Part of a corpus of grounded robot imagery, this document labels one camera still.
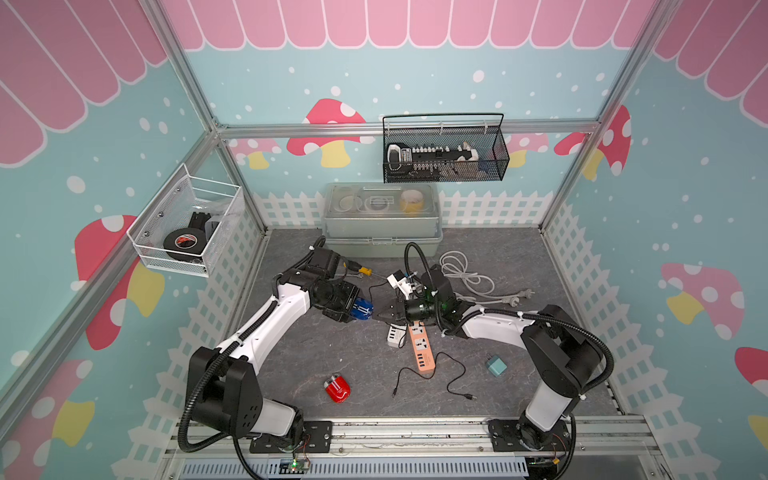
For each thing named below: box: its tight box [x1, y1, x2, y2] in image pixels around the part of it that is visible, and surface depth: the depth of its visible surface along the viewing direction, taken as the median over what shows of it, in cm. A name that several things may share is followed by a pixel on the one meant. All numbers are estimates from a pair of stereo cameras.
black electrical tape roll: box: [163, 227, 207, 262], surface depth 70 cm
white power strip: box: [387, 324, 407, 348], surface depth 90 cm
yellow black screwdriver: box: [346, 260, 373, 276], surface depth 108 cm
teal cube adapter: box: [486, 355, 508, 377], surface depth 85 cm
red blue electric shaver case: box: [324, 373, 351, 403], surface depth 81 cm
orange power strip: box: [408, 320, 436, 374], surface depth 88 cm
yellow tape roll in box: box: [400, 189, 424, 214], surface depth 105 cm
